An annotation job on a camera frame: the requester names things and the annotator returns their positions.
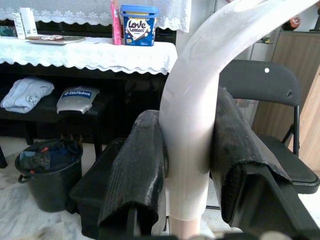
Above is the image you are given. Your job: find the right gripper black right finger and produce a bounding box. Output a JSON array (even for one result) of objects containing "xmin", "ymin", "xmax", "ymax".
[{"xmin": 211, "ymin": 86, "xmax": 293, "ymax": 225}]

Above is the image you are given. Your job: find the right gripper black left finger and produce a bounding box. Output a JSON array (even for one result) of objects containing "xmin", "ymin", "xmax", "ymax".
[{"xmin": 98, "ymin": 109, "xmax": 169, "ymax": 236}]

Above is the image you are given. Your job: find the beige long handled dustpan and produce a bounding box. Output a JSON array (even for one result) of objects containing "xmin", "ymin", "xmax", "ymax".
[{"xmin": 158, "ymin": 0, "xmax": 320, "ymax": 240}]

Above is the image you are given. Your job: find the black folding chair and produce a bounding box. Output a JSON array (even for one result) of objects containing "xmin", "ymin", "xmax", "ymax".
[{"xmin": 219, "ymin": 59, "xmax": 320, "ymax": 211}]

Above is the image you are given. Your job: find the black piano bench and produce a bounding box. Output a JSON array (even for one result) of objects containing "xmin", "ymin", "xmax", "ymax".
[{"xmin": 0, "ymin": 87, "xmax": 120, "ymax": 161}]

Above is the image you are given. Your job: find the black piano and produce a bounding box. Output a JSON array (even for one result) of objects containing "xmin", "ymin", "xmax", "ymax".
[{"xmin": 0, "ymin": 18, "xmax": 178, "ymax": 169}]

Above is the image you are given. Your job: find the silver BitRobot cover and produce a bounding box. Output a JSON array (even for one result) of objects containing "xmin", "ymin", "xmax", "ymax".
[{"xmin": 55, "ymin": 85, "xmax": 101, "ymax": 115}]

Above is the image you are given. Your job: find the low light wood cabinet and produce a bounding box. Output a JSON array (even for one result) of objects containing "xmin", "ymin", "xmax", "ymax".
[{"xmin": 251, "ymin": 31, "xmax": 320, "ymax": 173}]

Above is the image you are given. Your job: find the red ornament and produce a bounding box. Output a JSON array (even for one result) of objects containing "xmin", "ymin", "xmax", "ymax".
[{"xmin": 287, "ymin": 15, "xmax": 303, "ymax": 32}]

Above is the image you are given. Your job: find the white lace tablecloth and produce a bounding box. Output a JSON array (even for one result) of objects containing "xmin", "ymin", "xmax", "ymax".
[{"xmin": 0, "ymin": 36, "xmax": 179, "ymax": 76}]

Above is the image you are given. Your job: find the pale blue folded cloth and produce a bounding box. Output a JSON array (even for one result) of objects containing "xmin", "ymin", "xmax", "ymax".
[{"xmin": 0, "ymin": 76, "xmax": 56, "ymax": 114}]

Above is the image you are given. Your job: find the blue Love Letters tub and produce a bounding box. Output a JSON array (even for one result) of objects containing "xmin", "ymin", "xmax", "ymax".
[{"xmin": 119, "ymin": 4, "xmax": 161, "ymax": 47}]

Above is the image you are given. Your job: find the pink bottle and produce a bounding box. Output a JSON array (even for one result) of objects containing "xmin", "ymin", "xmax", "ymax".
[{"xmin": 110, "ymin": 0, "xmax": 125, "ymax": 46}]

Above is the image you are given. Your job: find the colourful picture book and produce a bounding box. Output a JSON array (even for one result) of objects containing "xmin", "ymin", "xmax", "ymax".
[{"xmin": 25, "ymin": 34, "xmax": 87, "ymax": 46}]

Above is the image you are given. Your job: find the white lace piano cover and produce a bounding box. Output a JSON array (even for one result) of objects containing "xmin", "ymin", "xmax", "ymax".
[{"xmin": 0, "ymin": 0, "xmax": 193, "ymax": 33}]

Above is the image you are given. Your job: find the white upright box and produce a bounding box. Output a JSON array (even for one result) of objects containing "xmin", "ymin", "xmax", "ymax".
[
  {"xmin": 11, "ymin": 12, "xmax": 27, "ymax": 40},
  {"xmin": 19, "ymin": 7, "xmax": 39, "ymax": 38}
]

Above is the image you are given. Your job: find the black handled bucket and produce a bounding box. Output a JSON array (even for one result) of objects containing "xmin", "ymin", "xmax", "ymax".
[{"xmin": 14, "ymin": 138, "xmax": 85, "ymax": 214}]

